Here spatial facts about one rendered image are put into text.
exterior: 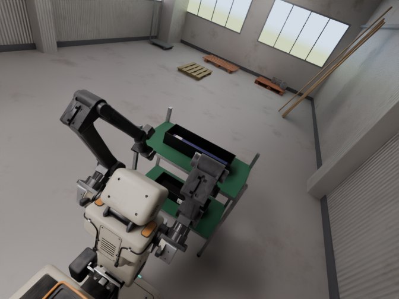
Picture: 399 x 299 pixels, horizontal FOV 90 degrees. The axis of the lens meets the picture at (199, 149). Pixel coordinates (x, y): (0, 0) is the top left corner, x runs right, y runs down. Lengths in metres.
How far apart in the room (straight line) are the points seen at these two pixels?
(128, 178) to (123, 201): 0.08
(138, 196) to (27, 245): 1.63
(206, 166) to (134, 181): 0.33
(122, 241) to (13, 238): 1.59
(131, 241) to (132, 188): 0.19
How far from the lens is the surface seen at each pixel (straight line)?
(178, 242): 0.87
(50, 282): 1.27
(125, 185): 0.80
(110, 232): 0.88
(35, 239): 2.31
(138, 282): 1.78
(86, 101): 0.73
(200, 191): 0.55
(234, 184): 1.56
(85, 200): 0.97
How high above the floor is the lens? 1.99
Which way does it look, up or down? 37 degrees down
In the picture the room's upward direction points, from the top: 21 degrees clockwise
